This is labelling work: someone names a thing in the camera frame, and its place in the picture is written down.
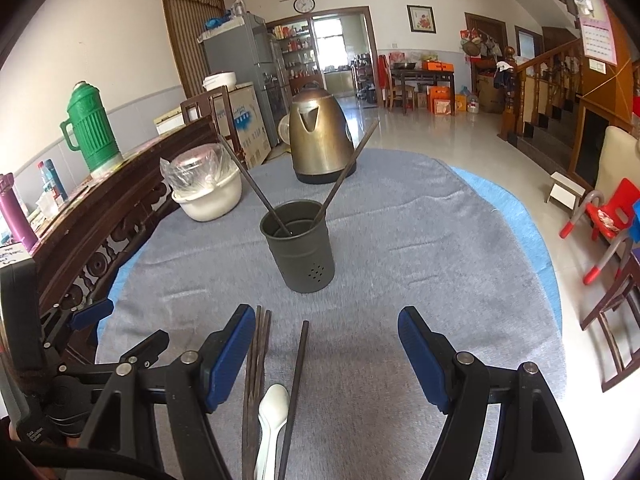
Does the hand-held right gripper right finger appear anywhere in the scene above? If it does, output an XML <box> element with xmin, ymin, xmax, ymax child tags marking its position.
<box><xmin>397</xmin><ymin>305</ymin><xmax>586</xmax><ymax>480</ymax></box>

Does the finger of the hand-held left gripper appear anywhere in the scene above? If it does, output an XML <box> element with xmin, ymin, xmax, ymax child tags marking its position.
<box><xmin>40</xmin><ymin>297</ymin><xmax>115</xmax><ymax>348</ymax></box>
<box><xmin>100</xmin><ymin>331</ymin><xmax>171</xmax><ymax>368</ymax></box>

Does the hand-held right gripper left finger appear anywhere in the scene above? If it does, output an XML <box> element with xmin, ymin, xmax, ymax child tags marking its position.
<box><xmin>77</xmin><ymin>304</ymin><xmax>257</xmax><ymax>480</ymax></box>

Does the white plastic spoon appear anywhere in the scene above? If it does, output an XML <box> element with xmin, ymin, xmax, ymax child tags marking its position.
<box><xmin>254</xmin><ymin>384</ymin><xmax>291</xmax><ymax>480</ymax></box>

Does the grey metal utensil holder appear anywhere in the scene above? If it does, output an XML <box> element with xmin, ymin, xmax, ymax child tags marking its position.
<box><xmin>259</xmin><ymin>200</ymin><xmax>336</xmax><ymax>293</ymax></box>

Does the dark carved wooden sideboard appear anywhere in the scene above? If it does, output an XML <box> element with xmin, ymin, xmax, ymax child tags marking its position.
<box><xmin>30</xmin><ymin>115</ymin><xmax>246</xmax><ymax>366</ymax></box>

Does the purple drink bottle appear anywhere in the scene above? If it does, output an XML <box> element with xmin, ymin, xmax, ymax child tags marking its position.
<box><xmin>0</xmin><ymin>172</ymin><xmax>38</xmax><ymax>253</ymax></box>

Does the clear water bottle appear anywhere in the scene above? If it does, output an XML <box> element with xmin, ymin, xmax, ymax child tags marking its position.
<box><xmin>37</xmin><ymin>160</ymin><xmax>68</xmax><ymax>206</ymax></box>

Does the white plastic basin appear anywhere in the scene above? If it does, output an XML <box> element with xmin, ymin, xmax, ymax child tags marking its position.
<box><xmin>171</xmin><ymin>162</ymin><xmax>243</xmax><ymax>222</ymax></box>

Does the blue under cloth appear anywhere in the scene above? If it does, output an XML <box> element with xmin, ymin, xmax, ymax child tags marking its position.
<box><xmin>96</xmin><ymin>166</ymin><xmax>562</xmax><ymax>361</ymax></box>

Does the plastic-wrapped metal bowl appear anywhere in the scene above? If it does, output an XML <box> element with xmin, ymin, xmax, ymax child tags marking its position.
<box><xmin>160</xmin><ymin>143</ymin><xmax>236</xmax><ymax>193</ymax></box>

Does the green thermos jug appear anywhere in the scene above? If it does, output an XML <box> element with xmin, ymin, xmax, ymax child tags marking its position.
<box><xmin>60</xmin><ymin>81</ymin><xmax>123</xmax><ymax>176</ymax></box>

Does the brown wooden chair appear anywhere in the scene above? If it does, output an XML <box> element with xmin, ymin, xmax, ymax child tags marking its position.
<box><xmin>580</xmin><ymin>247</ymin><xmax>640</xmax><ymax>393</ymax></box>

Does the small white stool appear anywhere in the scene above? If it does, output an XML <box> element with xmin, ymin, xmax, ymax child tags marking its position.
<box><xmin>545</xmin><ymin>171</ymin><xmax>586</xmax><ymax>208</ymax></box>

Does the bronze electric kettle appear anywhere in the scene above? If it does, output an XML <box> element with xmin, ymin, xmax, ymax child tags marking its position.
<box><xmin>288</xmin><ymin>81</ymin><xmax>358</xmax><ymax>185</ymax></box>

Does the dark wooden chair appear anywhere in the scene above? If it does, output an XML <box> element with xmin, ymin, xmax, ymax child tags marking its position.
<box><xmin>180</xmin><ymin>86</ymin><xmax>236</xmax><ymax>146</ymax></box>

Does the red child chair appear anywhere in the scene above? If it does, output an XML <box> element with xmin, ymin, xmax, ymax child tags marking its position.
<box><xmin>560</xmin><ymin>177</ymin><xmax>640</xmax><ymax>286</ymax></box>

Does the white rice cooker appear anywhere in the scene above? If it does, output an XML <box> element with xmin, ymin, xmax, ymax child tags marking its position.
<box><xmin>202</xmin><ymin>71</ymin><xmax>238</xmax><ymax>93</ymax></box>

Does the wooden staircase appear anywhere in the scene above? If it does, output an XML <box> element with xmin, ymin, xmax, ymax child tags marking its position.
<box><xmin>497</xmin><ymin>25</ymin><xmax>640</xmax><ymax>176</ymax></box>

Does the dark wooden side table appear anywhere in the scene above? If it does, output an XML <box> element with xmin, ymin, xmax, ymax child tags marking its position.
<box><xmin>387</xmin><ymin>67</ymin><xmax>456</xmax><ymax>111</ymax></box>

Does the brown wooden door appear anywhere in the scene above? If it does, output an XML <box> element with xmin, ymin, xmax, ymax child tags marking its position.
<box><xmin>160</xmin><ymin>0</ymin><xmax>226</xmax><ymax>98</ymax></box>

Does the grey refrigerator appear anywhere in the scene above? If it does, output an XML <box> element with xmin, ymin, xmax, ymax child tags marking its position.
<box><xmin>202</xmin><ymin>12</ymin><xmax>291</xmax><ymax>146</ymax></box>

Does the kitchen shelf with bottles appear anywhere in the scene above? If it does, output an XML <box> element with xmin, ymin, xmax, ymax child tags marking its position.
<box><xmin>275</xmin><ymin>22</ymin><xmax>316</xmax><ymax>81</ymax></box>

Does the framed flower picture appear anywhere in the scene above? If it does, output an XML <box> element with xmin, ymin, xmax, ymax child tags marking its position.
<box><xmin>406</xmin><ymin>5</ymin><xmax>436</xmax><ymax>33</ymax></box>

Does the wall calendar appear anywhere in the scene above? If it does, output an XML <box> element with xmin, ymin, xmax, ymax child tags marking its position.
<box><xmin>570</xmin><ymin>0</ymin><xmax>621</xmax><ymax>66</ymax></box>

